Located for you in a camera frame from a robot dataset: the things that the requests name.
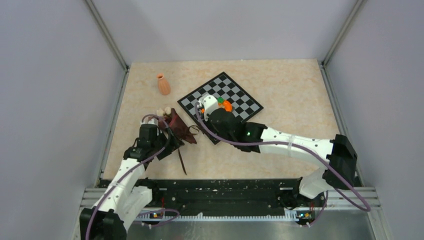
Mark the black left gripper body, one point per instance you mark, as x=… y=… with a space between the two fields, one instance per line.
x=173 y=145

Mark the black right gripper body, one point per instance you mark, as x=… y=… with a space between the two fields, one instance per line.
x=212 y=126

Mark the brown ribbon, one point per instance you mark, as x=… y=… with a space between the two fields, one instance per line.
x=182 y=159

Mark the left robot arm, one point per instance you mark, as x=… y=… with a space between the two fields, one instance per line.
x=113 y=213

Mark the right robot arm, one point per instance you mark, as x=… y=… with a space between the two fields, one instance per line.
x=335 y=158

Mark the peach ribbed vase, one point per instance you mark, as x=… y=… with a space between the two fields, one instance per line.
x=163 y=84

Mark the black white chessboard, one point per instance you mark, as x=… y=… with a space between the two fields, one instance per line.
x=244 y=106

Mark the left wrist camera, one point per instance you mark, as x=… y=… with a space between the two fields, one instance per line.
x=149 y=120

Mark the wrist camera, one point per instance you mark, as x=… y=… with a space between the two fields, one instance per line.
x=208 y=103
x=149 y=120

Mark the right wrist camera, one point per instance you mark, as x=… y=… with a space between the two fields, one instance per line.
x=208 y=103

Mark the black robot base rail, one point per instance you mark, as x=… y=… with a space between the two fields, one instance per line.
x=228 y=197

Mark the aluminium frame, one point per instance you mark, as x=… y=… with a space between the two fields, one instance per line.
x=378 y=222

